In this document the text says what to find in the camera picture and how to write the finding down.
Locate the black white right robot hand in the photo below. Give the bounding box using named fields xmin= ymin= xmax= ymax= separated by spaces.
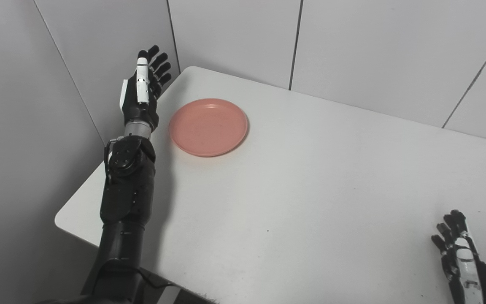
xmin=431 ymin=210 xmax=486 ymax=304

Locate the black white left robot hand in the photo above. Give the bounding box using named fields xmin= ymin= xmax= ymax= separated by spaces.
xmin=119 ymin=45 xmax=172 ymax=132

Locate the black table frame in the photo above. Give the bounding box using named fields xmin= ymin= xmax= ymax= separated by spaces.
xmin=142 ymin=282 xmax=219 ymax=304

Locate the pink round plate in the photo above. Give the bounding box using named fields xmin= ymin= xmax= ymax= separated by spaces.
xmin=169 ymin=98 xmax=249 ymax=157

